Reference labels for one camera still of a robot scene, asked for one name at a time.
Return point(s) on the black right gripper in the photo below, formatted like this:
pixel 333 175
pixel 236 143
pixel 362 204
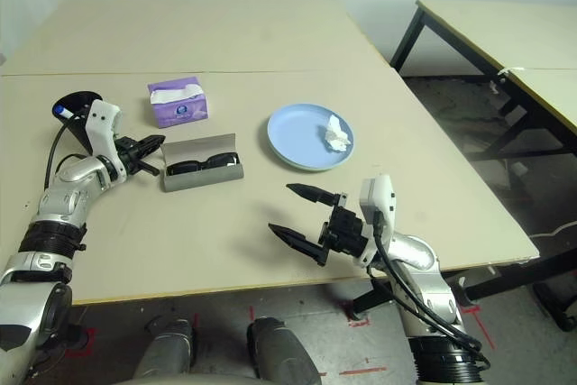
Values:
pixel 345 231

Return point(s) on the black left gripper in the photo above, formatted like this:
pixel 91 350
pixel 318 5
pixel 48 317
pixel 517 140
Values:
pixel 127 155

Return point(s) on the black sunglasses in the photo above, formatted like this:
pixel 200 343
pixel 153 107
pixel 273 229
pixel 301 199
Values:
pixel 185 167

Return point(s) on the grey glasses case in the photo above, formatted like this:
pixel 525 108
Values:
pixel 203 180

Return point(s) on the blue plate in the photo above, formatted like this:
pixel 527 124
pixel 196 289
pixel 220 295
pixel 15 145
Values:
pixel 293 137

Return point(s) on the white tissue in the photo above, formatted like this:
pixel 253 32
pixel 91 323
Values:
pixel 336 134

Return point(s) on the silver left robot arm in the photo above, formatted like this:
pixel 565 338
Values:
pixel 67 186

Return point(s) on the purple tissue box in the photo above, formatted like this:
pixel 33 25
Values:
pixel 180 112

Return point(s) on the black plastic cup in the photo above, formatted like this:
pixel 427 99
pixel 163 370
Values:
pixel 79 101

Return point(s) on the white marker blue cap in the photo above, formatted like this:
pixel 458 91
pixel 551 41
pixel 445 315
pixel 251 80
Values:
pixel 61 111

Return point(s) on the grey right robot leg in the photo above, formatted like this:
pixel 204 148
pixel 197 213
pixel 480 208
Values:
pixel 284 353

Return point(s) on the grey robot leg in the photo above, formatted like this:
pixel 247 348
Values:
pixel 167 344
pixel 284 353

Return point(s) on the grey left robot leg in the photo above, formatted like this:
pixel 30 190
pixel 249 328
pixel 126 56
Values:
pixel 167 344

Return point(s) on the beige robot torso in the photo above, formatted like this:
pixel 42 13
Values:
pixel 194 379

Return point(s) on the small white floor object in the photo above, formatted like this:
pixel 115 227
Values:
pixel 520 169

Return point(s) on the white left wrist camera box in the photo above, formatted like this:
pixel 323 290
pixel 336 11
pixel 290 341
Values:
pixel 101 123

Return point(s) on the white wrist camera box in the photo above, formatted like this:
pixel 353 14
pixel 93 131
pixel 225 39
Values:
pixel 101 123
pixel 376 198

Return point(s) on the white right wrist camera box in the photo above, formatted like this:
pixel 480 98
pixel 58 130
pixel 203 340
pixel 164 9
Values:
pixel 376 198

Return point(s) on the beige side table black frame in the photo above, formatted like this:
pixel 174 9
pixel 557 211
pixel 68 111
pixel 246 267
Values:
pixel 408 38

